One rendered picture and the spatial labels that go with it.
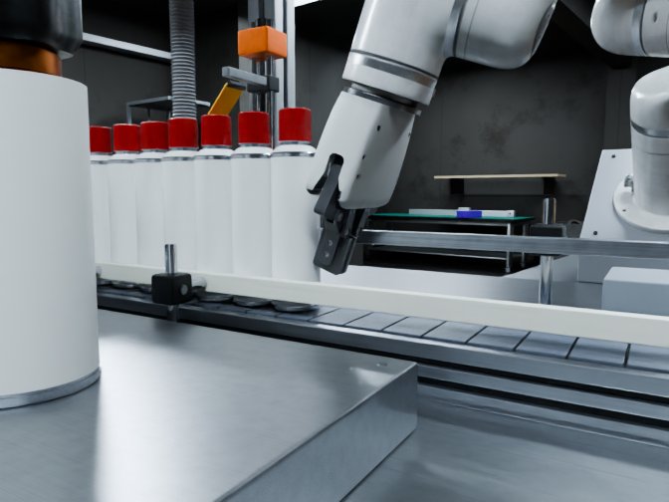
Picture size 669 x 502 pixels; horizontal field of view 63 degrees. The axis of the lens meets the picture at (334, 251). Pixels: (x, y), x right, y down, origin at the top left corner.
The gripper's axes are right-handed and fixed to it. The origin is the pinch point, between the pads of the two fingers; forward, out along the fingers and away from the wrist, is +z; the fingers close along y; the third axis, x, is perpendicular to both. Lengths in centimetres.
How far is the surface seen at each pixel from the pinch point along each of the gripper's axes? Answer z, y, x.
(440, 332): 1.8, 2.3, 13.5
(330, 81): -19, -524, -342
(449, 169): 47, -742, -240
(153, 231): 7.0, 1.8, -22.9
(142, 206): 4.7, 2.3, -25.0
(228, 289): 7.5, 4.1, -8.3
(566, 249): -8.2, -2.9, 19.7
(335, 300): 2.9, 4.2, 3.8
